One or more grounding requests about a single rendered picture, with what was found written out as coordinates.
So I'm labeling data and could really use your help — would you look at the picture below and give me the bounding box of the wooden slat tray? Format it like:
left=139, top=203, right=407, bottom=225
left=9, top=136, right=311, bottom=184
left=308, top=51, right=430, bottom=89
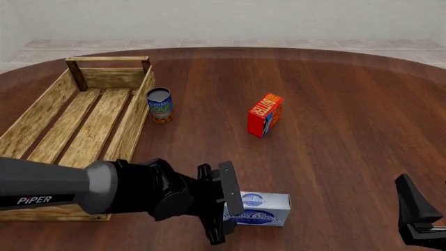
left=0, top=56, right=157, bottom=222

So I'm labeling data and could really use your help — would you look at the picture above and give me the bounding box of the dark grey plate on stalk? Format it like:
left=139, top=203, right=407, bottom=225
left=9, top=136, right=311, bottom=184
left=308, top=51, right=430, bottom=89
left=217, top=160, right=246, bottom=216

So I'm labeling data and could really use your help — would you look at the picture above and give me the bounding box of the red butter box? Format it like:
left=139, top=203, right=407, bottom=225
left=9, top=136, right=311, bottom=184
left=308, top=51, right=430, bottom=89
left=247, top=92, right=285, bottom=139

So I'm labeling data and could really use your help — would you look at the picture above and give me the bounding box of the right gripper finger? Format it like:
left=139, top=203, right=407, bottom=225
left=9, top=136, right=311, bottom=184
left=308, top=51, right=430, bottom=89
left=394, top=173, right=444, bottom=229

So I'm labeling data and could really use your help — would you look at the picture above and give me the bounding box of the pale blue cream cheese box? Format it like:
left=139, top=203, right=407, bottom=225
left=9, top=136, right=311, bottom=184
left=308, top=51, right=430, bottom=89
left=222, top=191, right=292, bottom=228

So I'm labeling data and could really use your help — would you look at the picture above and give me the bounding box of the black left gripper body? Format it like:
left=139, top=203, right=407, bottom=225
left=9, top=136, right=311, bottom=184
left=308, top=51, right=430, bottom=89
left=196, top=162, right=228, bottom=246

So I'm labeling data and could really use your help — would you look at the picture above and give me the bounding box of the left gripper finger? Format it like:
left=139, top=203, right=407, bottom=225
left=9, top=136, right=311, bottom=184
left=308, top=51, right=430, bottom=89
left=223, top=218, right=239, bottom=236

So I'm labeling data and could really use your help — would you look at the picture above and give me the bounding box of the blue alphabet soup can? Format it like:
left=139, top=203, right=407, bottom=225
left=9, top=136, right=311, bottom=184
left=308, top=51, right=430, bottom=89
left=146, top=86, right=175, bottom=125

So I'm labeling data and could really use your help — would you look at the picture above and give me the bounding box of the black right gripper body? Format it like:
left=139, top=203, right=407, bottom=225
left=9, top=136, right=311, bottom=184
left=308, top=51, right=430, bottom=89
left=398, top=218, right=446, bottom=247

